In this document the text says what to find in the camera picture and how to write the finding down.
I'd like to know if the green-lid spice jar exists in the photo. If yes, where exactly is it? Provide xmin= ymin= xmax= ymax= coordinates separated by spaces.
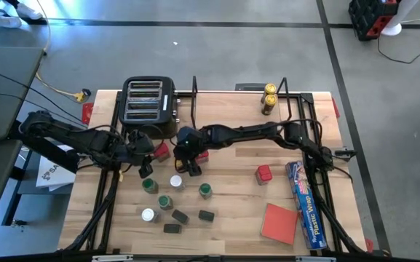
xmin=157 ymin=194 xmax=175 ymax=211
xmin=141 ymin=177 xmax=159 ymax=195
xmin=198 ymin=182 xmax=213 ymax=200

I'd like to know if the white-lid bagel seasoning jar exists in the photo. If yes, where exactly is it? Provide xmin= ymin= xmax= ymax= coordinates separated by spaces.
xmin=140 ymin=207 xmax=161 ymax=223
xmin=169 ymin=174 xmax=186 ymax=192

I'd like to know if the black block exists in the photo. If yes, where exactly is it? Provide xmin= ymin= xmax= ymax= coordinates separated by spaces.
xmin=198 ymin=209 xmax=215 ymax=223
xmin=162 ymin=223 xmax=183 ymax=234

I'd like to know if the yellow-lid onion seasoning jar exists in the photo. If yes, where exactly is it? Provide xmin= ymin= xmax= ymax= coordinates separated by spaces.
xmin=261 ymin=93 xmax=279 ymax=116
xmin=263 ymin=82 xmax=278 ymax=98

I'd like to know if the black four-slot toaster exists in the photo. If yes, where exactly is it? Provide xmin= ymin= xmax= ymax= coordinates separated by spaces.
xmin=118 ymin=75 xmax=181 ymax=140

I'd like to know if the green black pepper tin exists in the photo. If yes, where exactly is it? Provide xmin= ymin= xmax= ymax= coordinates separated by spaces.
xmin=170 ymin=209 xmax=190 ymax=226

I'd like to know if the grey floor plate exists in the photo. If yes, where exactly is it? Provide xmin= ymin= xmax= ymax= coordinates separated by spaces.
xmin=234 ymin=83 xmax=266 ymax=92

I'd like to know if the black block bottom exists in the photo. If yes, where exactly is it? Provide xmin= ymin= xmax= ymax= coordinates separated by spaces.
xmin=162 ymin=223 xmax=183 ymax=234

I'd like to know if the white paper with logo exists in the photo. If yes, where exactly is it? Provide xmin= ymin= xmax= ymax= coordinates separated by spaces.
xmin=35 ymin=145 xmax=76 ymax=193

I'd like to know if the silver metal bar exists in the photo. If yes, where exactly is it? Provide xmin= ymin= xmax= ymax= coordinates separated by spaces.
xmin=92 ymin=254 xmax=134 ymax=262
xmin=296 ymin=255 xmax=337 ymax=262

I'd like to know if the orange-red square flat pad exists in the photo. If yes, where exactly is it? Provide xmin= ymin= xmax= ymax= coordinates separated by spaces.
xmin=260 ymin=202 xmax=300 ymax=246

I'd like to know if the blue plastic wrap box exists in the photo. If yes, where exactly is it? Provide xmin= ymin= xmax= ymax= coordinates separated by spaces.
xmin=285 ymin=160 xmax=328 ymax=250

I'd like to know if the person's foot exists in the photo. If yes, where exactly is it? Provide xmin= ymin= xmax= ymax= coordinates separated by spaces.
xmin=15 ymin=1 xmax=44 ymax=21
xmin=0 ymin=15 xmax=23 ymax=29

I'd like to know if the black and red crate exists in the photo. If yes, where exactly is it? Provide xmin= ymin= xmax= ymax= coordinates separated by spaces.
xmin=347 ymin=0 xmax=402 ymax=41

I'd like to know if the white stand base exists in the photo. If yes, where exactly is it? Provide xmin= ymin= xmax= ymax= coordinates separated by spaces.
xmin=380 ymin=0 xmax=420 ymax=36

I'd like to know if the wooden shelf with black frame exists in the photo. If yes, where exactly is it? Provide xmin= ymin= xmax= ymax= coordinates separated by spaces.
xmin=190 ymin=75 xmax=293 ymax=134

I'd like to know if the yellow cable plug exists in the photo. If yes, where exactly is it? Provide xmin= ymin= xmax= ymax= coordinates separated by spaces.
xmin=74 ymin=88 xmax=92 ymax=103

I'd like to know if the yellow cable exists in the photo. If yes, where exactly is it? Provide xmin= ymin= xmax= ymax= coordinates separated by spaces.
xmin=34 ymin=0 xmax=83 ymax=99

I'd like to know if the black frame bracket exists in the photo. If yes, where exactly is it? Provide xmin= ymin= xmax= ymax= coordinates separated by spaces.
xmin=334 ymin=146 xmax=357 ymax=160

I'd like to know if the black floor cable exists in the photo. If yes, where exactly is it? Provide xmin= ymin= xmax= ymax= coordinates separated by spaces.
xmin=376 ymin=33 xmax=420 ymax=65

